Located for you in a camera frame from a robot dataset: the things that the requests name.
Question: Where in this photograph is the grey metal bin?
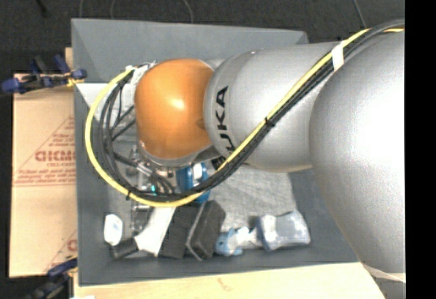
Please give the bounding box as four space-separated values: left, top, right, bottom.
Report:
70 17 362 287

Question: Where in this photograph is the small white oval bottle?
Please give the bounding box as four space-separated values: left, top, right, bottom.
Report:
103 213 124 247

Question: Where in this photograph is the dark grey sponge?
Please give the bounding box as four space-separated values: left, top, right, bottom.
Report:
186 200 227 261

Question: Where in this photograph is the dark grey ribbed block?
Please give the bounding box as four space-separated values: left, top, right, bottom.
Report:
158 205 192 260

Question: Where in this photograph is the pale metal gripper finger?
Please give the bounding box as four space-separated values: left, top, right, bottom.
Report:
130 202 142 236
141 203 153 234

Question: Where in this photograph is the white quilted cloth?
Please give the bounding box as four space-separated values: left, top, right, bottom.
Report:
208 165 298 227

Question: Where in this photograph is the brown cardboard board red print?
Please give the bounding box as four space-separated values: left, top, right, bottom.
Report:
7 83 79 279

